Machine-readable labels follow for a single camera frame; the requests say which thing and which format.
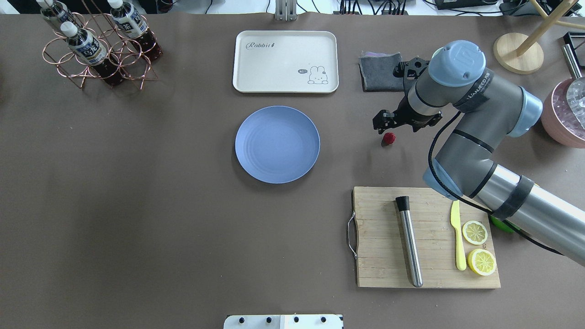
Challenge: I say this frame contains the wooden cutting board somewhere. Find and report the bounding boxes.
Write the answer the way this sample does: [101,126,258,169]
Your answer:
[351,186,500,289]

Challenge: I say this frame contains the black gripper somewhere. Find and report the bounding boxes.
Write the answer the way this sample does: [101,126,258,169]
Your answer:
[372,98,443,134]

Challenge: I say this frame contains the steel ice scoop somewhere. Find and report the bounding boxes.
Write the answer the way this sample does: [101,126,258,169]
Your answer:
[562,44,585,126]

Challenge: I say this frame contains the yellow plastic knife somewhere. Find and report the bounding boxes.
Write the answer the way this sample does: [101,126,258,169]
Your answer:
[450,200,467,271]

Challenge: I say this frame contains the copper wire bottle rack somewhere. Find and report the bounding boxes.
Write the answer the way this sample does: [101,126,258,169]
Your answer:
[38,0,163,88]

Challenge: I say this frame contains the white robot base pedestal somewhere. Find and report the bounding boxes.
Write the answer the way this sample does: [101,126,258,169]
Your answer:
[223,314,344,329]

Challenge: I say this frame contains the steel muddler black tip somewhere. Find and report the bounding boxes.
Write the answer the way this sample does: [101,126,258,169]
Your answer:
[395,196,424,288]

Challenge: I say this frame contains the lemon half slice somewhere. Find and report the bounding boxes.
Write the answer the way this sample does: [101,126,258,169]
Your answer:
[467,249,497,276]
[462,221,488,245]

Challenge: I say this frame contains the grey folded cloth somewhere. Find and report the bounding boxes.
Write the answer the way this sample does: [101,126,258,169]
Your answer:
[359,51,404,92]

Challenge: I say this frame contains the blue round plate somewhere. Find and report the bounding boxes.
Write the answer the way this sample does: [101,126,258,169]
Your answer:
[234,106,320,185]

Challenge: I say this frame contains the dark tea bottle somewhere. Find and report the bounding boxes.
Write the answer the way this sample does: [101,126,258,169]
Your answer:
[60,21,125,86]
[36,0,81,35]
[108,0,163,62]

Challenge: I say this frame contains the green lime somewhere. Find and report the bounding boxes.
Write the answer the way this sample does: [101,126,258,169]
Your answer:
[488,215,520,233]

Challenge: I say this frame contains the red strawberry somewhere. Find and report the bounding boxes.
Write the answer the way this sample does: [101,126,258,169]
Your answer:
[381,133,396,147]

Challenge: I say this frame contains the pink bowl with ice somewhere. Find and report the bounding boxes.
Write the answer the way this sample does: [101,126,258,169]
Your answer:
[541,78,585,149]

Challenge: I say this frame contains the wooden cup tree stand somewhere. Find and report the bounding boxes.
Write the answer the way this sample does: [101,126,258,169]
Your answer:
[493,0,584,75]

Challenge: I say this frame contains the dark tea bottle far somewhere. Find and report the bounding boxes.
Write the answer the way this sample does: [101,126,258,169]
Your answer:
[36,0,81,35]

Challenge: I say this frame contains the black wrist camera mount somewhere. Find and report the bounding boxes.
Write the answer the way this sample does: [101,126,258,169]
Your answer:
[393,58,430,93]

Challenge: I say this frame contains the dark tea bottle middle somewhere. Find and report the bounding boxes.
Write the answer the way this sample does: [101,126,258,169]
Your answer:
[108,0,163,62]

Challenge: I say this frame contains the cream rabbit tray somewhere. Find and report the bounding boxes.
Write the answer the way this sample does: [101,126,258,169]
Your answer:
[232,31,339,94]

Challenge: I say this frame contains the dark tea bottle near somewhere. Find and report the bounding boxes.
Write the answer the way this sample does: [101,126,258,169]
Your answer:
[60,21,125,86]

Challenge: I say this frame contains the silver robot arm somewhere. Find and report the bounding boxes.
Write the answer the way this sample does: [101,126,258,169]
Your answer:
[372,40,585,265]

